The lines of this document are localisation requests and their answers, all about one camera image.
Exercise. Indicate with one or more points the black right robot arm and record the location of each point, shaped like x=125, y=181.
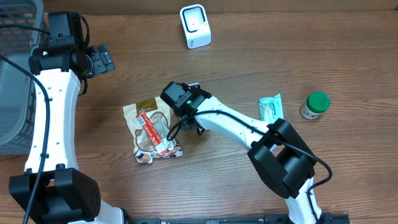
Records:
x=279, y=155

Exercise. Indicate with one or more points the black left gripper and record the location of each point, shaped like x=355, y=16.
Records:
x=101, y=59

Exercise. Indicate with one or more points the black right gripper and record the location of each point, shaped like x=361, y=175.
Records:
x=189, y=124

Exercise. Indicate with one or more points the teal white snack packet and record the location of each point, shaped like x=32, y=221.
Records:
x=271, y=109

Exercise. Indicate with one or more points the green lid Knorr jar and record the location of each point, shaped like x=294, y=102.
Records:
x=315, y=105

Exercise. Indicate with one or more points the grey plastic mesh basket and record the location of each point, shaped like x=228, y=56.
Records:
x=17, y=89

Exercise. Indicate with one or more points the white barcode scanner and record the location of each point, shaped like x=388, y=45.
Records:
x=195, y=25

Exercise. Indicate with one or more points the red white snack packet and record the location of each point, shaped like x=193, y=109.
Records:
x=151, y=138

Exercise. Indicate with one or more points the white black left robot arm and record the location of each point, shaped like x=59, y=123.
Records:
x=52, y=189

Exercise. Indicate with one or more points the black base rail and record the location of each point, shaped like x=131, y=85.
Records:
x=328, y=218

